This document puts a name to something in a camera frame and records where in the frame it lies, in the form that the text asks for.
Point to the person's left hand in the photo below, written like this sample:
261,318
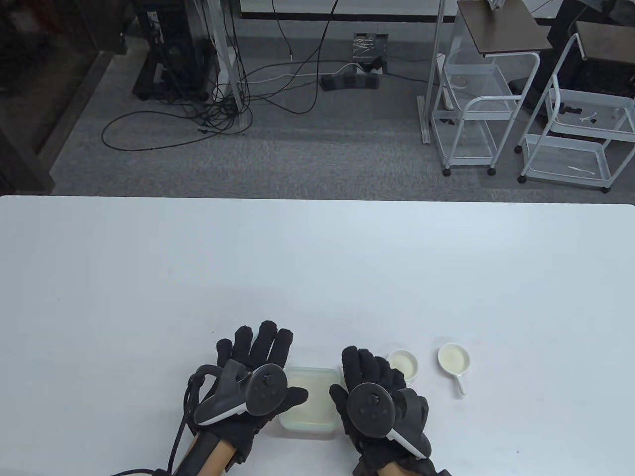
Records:
258,347

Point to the person's right hand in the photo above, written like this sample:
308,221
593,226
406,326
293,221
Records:
369,369

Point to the white sugar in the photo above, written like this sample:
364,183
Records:
454,358
312,401
404,364

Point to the small round white dish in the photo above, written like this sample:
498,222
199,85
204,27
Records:
415,364

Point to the clear lid with green rim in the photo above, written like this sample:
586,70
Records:
312,377

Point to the clear plastic sugar container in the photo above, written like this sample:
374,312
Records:
307,429

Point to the person's left forearm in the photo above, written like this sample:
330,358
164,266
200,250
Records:
218,458

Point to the person's right forearm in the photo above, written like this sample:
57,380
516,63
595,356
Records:
392,470

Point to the black and white right controller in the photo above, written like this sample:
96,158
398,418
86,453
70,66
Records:
369,409

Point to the black and white controller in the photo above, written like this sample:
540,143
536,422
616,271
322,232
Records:
265,389
369,409

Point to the black and white left controller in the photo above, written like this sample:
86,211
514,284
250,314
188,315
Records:
265,389

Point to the black power strip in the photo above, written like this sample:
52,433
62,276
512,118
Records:
347,82

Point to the thin white stick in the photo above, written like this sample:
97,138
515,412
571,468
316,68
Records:
580,169

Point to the black computer rack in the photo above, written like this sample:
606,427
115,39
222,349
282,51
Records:
173,49

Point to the black floor box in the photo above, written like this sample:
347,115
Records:
369,47

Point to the small white plastic piece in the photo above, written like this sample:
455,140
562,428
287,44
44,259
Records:
590,118

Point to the dark glass partition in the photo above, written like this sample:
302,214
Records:
30,99

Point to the white cart with brown top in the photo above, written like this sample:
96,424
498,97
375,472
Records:
506,27
605,42

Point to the silver aluminium frame leg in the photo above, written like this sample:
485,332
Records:
241,116
425,129

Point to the black bracket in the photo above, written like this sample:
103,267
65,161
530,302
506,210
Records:
573,109

